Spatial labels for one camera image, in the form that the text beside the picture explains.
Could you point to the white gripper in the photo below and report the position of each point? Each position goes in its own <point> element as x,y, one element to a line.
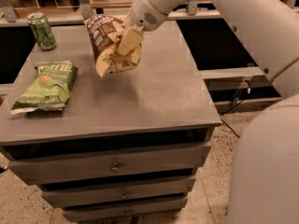
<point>142,15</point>

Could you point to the brown sea salt chip bag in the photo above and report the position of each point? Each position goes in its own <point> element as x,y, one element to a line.
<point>104,32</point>

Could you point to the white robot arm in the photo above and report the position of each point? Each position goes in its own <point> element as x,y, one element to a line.
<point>264,187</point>

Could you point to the green jalapeno chip bag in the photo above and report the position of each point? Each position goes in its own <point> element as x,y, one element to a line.
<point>50,90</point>

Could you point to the green soda can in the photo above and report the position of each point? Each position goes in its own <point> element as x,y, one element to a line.
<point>41,29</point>

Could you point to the grey drawer cabinet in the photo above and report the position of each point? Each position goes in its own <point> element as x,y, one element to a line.
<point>164,101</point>

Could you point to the top grey drawer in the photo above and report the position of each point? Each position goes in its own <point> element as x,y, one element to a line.
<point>128,161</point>

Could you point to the grey drawer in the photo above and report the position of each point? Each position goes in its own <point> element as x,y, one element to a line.
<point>120,191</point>
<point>128,161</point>
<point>125,209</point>

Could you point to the middle grey drawer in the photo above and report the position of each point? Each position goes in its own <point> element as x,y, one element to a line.
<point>120,191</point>

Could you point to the bottom grey drawer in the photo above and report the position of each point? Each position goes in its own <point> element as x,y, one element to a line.
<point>125,209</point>

